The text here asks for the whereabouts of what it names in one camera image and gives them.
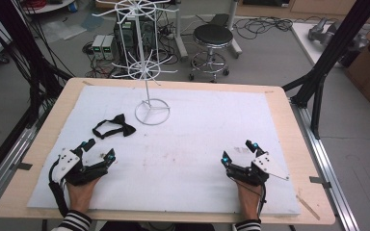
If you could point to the black round stool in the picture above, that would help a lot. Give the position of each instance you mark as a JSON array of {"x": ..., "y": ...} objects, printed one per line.
[{"x": 212, "y": 45}]

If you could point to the person's right hand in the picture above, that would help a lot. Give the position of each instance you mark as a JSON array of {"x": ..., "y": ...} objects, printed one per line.
[{"x": 248, "y": 199}]

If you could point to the black metal frame stand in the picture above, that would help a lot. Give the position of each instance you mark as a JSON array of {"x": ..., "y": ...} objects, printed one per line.
[
  {"x": 327, "y": 64},
  {"x": 29, "y": 54}
]

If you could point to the white stand leg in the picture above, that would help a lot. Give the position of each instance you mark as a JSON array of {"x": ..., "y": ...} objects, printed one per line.
[
  {"x": 180, "y": 32},
  {"x": 234, "y": 29}
]

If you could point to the person's left hand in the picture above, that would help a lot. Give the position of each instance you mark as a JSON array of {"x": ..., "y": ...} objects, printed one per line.
[{"x": 81, "y": 194}]

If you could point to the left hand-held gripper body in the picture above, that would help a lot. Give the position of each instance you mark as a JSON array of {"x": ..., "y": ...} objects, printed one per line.
[{"x": 77, "y": 166}]

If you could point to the grey bench power supply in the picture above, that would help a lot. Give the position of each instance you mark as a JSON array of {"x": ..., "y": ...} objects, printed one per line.
[
  {"x": 98, "y": 46},
  {"x": 108, "y": 46}
]

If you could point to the striped right sleeve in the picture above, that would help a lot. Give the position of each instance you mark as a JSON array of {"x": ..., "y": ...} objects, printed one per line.
[{"x": 248, "y": 225}]

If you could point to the black bow tie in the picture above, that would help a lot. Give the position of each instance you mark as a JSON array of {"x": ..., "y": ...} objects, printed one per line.
[{"x": 115, "y": 125}]

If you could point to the black computer tower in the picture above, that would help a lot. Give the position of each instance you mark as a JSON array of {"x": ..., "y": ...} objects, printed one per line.
[{"x": 131, "y": 35}]

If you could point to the striped left sleeve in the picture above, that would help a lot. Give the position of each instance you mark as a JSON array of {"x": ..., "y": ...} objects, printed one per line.
[{"x": 74, "y": 221}]

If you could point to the wooden table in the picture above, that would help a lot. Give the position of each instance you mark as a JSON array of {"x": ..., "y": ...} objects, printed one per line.
[{"x": 305, "y": 154}]

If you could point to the white foam mat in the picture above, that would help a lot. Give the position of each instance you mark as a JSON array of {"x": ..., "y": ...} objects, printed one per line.
[{"x": 173, "y": 154}]

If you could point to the striped sleeve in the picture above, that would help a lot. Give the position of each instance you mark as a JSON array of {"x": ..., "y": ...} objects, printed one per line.
[
  {"x": 248, "y": 225},
  {"x": 74, "y": 221}
]

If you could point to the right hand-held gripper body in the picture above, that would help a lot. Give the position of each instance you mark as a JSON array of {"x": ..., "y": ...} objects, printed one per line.
[{"x": 257, "y": 168}]

